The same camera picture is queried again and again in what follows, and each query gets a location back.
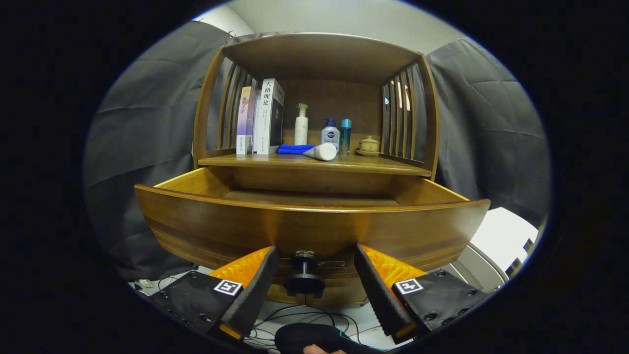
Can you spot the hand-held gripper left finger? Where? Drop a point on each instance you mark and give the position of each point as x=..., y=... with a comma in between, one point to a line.
x=255, y=290

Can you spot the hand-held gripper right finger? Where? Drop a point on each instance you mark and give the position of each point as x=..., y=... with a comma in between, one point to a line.
x=378, y=290

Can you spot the black drawer knob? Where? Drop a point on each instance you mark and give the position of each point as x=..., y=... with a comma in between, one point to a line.
x=304, y=284

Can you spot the brown wooden drawer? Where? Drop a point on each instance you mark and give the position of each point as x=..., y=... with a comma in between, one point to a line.
x=319, y=226

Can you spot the white facial cleanser tube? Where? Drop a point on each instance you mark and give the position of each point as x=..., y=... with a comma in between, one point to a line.
x=324, y=152

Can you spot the brown wooden countertop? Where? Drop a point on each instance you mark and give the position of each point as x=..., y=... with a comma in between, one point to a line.
x=275, y=161

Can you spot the brown wooden cabinet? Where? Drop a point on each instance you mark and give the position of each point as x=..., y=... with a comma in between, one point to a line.
x=319, y=54

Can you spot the white power adapter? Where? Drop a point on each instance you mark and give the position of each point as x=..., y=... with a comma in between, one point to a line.
x=145, y=283

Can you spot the white flat board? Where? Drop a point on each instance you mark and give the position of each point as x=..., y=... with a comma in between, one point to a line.
x=506, y=236

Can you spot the beige lidded teacup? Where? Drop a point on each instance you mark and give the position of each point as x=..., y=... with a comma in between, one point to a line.
x=368, y=145

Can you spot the folded blue cloth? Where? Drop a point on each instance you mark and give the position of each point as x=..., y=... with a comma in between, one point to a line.
x=292, y=147

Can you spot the slim teal bottle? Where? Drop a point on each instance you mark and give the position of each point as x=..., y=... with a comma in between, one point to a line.
x=346, y=137

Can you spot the white lotion bottle blue cap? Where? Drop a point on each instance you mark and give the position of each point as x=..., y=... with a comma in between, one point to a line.
x=330, y=135

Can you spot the white pump bottle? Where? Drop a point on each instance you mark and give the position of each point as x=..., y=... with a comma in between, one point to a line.
x=301, y=130

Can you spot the purple book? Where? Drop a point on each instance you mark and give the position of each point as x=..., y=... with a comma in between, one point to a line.
x=245, y=123

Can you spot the thick white book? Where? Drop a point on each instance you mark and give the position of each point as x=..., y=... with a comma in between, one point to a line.
x=265, y=123

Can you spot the black backdrop cloth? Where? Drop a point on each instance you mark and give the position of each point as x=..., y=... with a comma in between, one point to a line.
x=147, y=137

